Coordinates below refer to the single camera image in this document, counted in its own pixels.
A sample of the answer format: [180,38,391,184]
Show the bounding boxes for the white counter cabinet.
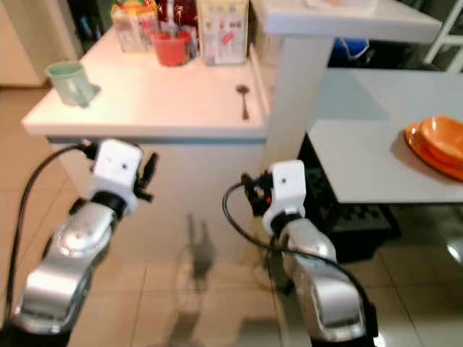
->
[20,25,270,262]

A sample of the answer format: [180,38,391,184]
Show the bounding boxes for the metal spoon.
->
[235,84,252,121]

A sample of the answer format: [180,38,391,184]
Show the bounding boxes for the grey dining table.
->
[307,68,463,206]

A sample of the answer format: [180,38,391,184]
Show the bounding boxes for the pale green mug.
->
[45,60,99,108]

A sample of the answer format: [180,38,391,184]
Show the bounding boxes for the red plastic cup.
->
[151,30,193,68]

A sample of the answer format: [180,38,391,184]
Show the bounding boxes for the orange snack package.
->
[111,0,158,53]

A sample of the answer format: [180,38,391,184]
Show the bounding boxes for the white printed carton box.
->
[197,0,250,67]

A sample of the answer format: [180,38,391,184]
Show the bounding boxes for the dark red snack bag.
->
[156,0,200,37]

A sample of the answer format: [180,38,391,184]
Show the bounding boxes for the orange plate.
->
[404,123,463,182]

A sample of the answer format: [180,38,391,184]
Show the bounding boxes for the blue container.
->
[330,37,370,59]

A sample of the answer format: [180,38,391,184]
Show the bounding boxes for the cream cupboard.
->
[0,4,46,88]

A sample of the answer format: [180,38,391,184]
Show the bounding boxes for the orange bowl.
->
[419,115,463,166]

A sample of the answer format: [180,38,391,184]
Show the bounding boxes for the white chair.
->
[424,0,463,74]

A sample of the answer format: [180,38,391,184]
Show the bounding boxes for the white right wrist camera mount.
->
[262,160,307,233]

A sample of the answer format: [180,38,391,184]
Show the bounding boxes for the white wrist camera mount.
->
[92,139,144,215]
[262,160,307,233]

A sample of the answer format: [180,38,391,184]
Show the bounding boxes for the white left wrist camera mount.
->
[92,139,144,215]

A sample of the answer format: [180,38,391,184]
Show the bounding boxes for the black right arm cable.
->
[222,181,377,322]

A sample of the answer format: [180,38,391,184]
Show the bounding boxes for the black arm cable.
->
[222,181,377,322]
[5,140,99,327]

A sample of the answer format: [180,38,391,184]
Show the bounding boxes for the white raised shelf with post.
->
[249,0,443,173]

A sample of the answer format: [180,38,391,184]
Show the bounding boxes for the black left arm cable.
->
[5,140,99,327]

